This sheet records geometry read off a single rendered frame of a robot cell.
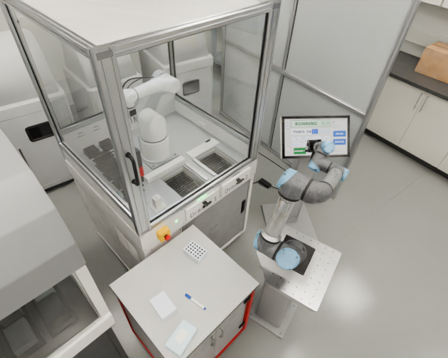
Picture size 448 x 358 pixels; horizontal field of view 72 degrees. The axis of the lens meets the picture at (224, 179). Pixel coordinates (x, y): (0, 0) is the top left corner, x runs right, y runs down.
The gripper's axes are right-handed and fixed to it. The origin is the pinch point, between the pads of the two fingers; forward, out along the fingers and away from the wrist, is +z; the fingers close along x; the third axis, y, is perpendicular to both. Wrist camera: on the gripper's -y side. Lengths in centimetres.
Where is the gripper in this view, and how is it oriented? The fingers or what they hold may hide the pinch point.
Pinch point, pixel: (307, 150)
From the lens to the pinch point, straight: 220.4
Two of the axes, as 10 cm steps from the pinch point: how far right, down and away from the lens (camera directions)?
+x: -10.0, 0.4, -0.9
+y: -0.3, -10.0, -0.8
